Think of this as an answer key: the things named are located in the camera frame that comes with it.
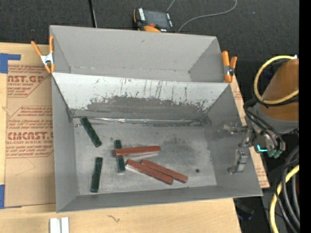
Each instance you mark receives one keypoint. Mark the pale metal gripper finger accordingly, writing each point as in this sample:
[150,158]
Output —
[239,161]
[230,129]

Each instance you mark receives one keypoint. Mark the brown cardboard board, red print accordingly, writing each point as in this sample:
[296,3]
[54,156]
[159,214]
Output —
[29,130]

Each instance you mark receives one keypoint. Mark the grey metal bin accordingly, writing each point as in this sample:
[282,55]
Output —
[145,57]

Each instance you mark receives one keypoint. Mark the red-brown flat block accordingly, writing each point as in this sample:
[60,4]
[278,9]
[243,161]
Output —
[167,171]
[136,150]
[148,171]

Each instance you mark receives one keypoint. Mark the dark green flat block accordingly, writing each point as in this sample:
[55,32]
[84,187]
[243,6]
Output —
[120,164]
[96,175]
[91,132]

